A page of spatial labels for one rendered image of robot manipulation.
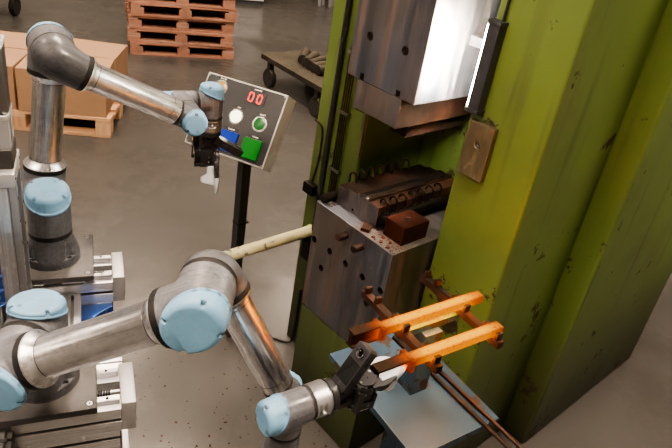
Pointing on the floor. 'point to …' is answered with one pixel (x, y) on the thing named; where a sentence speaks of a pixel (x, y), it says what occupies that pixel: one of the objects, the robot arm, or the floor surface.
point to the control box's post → (240, 206)
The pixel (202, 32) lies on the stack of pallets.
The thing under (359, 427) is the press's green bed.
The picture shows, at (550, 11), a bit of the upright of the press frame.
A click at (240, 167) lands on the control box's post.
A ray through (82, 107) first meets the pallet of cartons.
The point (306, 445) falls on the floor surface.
